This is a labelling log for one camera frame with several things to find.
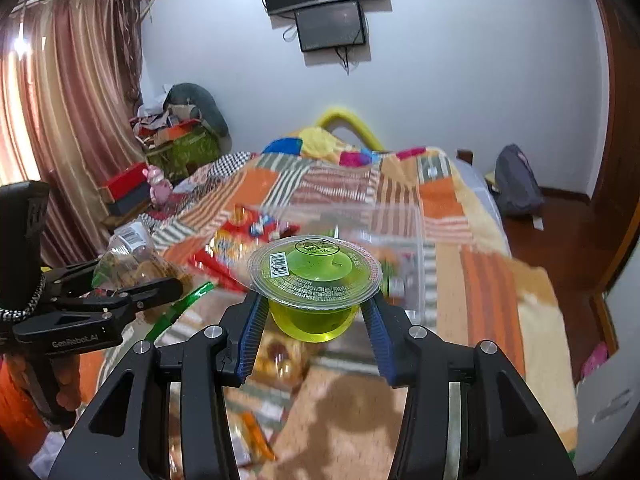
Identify orange cardboard box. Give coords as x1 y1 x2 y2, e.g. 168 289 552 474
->
147 122 201 146

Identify person's left hand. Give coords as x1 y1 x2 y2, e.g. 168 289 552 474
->
50 355 83 413

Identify grey backpack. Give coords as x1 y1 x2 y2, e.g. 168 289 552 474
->
494 144 546 218

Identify grey plush pillow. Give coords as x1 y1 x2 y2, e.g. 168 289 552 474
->
165 82 231 136

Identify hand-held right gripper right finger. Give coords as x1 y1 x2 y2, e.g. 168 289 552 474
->
360 292 576 480

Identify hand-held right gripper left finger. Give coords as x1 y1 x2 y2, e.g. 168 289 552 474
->
47 290 271 480

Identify brown cracker packet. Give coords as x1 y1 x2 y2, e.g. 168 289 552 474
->
250 335 311 391

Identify small black wall monitor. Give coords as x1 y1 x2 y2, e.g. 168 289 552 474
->
294 1 368 52

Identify red box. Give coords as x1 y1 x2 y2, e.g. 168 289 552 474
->
98 162 151 201

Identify clear plastic container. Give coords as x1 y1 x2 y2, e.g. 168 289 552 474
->
215 195 436 326

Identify green jelly cup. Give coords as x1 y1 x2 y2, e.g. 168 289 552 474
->
247 235 383 346

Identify dark box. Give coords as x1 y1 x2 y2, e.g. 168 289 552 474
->
107 195 153 218

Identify wooden wardrobe with heart door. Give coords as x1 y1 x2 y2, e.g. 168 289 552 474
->
585 0 640 311

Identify patchwork blanket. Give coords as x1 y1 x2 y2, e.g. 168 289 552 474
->
0 132 581 480

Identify pink toy bunny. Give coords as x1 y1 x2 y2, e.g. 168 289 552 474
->
143 164 173 206

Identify green box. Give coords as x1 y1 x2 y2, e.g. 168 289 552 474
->
155 130 223 181

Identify small orange snack packet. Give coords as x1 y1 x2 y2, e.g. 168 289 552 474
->
235 410 278 463

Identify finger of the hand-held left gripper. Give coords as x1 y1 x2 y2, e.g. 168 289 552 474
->
52 276 183 318
42 258 108 293

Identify striped brown curtain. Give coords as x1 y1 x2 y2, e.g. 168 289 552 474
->
0 0 151 271

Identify yellow padded bed rail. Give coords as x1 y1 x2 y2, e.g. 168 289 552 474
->
315 106 386 152

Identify clear cookie bag green edges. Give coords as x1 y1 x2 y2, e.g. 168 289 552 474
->
92 225 216 341

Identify red snack packet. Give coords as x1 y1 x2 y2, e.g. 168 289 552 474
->
192 205 286 291

